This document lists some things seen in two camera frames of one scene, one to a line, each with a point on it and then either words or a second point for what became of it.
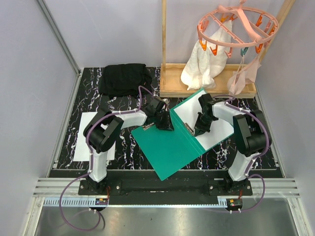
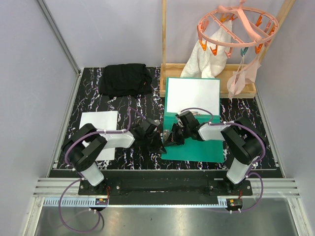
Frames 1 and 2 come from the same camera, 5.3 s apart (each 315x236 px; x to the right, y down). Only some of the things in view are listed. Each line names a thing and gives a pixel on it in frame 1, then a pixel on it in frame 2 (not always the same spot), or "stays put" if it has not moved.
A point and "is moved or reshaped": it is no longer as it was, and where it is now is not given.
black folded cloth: [124, 79] stays put
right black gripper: [199, 129] to [173, 138]
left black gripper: [167, 125] to [158, 147]
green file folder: [168, 151] is moved or reshaped
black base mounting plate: [166, 184] stays put
